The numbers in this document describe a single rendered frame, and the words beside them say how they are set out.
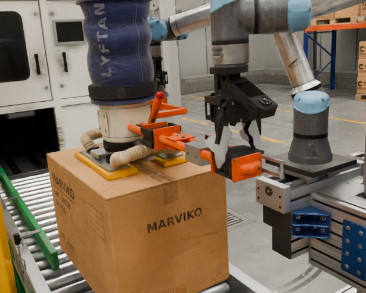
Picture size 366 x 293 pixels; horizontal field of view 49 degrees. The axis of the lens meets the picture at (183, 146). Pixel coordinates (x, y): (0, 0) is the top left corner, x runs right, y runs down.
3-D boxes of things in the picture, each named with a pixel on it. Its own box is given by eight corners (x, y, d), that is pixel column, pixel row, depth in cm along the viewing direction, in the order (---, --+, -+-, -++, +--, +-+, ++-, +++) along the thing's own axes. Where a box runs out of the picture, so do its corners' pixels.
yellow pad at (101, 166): (74, 157, 147) (72, 143, 146) (100, 152, 152) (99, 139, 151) (108, 181, 119) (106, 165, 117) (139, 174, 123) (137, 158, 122)
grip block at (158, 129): (140, 145, 117) (138, 125, 116) (169, 139, 122) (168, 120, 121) (153, 150, 110) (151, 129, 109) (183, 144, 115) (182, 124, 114)
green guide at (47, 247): (-13, 179, 300) (-15, 168, 298) (2, 176, 305) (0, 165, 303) (35, 277, 167) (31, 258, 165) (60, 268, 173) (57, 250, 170)
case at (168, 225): (60, 247, 165) (45, 153, 154) (146, 220, 185) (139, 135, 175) (121, 328, 115) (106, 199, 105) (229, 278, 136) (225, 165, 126)
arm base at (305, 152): (308, 150, 153) (308, 124, 151) (341, 158, 140) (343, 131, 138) (279, 157, 146) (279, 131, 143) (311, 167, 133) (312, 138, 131)
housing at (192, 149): (183, 160, 100) (182, 143, 98) (206, 155, 103) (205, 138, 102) (199, 167, 94) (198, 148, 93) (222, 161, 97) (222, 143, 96)
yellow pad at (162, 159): (122, 147, 156) (121, 135, 155) (146, 143, 161) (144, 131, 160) (164, 168, 128) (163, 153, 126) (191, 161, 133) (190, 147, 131)
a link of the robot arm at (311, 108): (291, 135, 137) (291, 95, 134) (294, 126, 149) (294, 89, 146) (328, 135, 133) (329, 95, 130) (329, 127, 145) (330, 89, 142)
